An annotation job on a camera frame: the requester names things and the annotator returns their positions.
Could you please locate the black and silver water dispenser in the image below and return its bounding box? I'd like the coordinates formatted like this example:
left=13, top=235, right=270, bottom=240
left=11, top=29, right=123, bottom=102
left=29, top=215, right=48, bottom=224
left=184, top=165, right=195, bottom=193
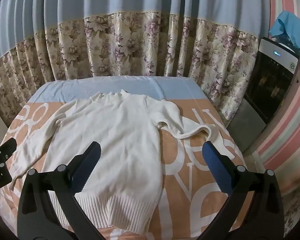
left=229, top=37, right=300, bottom=153

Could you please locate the blue curtain with floral hem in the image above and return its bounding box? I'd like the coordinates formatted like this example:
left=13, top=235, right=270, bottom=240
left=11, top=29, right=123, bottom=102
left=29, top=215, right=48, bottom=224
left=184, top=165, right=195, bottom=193
left=0, top=0, right=270, bottom=130

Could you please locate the white knit sweater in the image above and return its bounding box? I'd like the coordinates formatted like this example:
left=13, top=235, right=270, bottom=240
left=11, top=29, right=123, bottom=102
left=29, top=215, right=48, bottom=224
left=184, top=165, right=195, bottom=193
left=9, top=89, right=222, bottom=232

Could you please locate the blue cloth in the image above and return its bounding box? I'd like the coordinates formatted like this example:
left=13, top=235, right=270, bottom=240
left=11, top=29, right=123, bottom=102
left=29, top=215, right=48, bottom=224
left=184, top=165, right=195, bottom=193
left=269, top=11, right=300, bottom=58

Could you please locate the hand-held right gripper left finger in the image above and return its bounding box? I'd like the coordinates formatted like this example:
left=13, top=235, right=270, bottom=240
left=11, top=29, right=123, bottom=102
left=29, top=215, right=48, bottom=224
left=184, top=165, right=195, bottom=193
left=16, top=141, right=108, bottom=240

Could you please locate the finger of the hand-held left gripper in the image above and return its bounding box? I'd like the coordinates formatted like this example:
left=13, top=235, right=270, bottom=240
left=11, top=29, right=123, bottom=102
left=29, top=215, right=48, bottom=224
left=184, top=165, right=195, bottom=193
left=0, top=138, right=17, bottom=163

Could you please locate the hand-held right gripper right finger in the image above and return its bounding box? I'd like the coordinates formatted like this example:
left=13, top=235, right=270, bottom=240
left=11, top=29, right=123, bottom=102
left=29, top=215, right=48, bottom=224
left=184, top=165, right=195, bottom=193
left=202, top=141, right=284, bottom=240

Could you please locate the orange and white printed bedsheet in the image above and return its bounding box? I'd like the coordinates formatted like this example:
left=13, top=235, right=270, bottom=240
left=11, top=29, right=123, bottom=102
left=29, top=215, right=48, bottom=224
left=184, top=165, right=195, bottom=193
left=0, top=76, right=255, bottom=240

